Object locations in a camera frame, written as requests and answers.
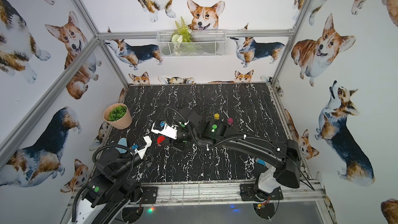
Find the beige paper plant pot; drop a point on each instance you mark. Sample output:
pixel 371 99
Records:
pixel 122 123

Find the green moss plant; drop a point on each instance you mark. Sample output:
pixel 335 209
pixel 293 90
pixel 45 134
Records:
pixel 117 113

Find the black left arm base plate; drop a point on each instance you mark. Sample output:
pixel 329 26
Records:
pixel 145 195

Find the red paint jar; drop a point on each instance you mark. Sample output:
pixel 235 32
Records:
pixel 161 139

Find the white wire mesh basket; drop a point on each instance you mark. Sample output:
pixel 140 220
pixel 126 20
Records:
pixel 205 44

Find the green fern plant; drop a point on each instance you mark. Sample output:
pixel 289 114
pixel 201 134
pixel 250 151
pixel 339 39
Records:
pixel 182 34

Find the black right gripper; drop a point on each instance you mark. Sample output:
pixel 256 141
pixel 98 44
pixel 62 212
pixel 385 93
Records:
pixel 180 126

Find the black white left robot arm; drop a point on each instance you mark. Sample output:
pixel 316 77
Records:
pixel 103 197

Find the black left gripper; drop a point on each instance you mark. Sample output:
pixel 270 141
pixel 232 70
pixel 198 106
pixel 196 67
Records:
pixel 152 149

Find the aluminium front rail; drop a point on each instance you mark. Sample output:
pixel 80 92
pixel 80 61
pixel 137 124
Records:
pixel 222 192

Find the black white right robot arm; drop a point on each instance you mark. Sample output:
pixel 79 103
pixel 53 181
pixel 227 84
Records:
pixel 282 158

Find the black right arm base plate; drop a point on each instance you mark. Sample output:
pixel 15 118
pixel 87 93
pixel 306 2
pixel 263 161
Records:
pixel 251 192

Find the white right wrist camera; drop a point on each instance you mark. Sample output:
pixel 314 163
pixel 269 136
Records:
pixel 162 128

